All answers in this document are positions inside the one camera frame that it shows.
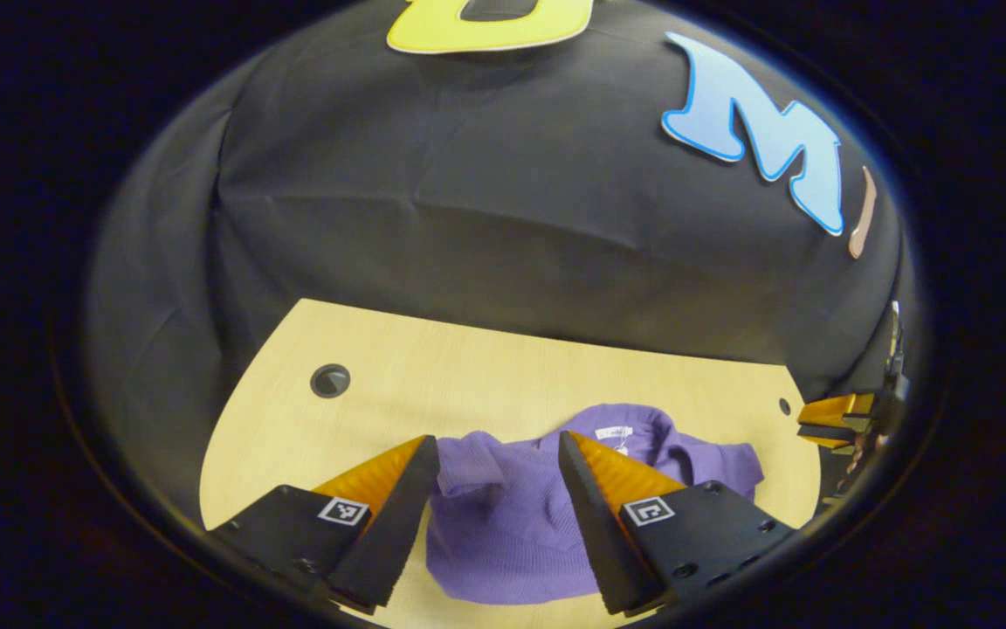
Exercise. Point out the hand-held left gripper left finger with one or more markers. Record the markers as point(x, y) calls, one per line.
point(389, 533)

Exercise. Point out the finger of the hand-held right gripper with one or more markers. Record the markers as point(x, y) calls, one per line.
point(835, 409)
point(822, 437)

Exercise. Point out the purple knit sweater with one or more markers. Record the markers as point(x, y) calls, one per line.
point(503, 542)

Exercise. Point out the black backdrop cloth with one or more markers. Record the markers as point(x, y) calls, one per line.
point(512, 218)

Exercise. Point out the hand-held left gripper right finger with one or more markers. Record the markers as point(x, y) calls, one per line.
point(599, 533)

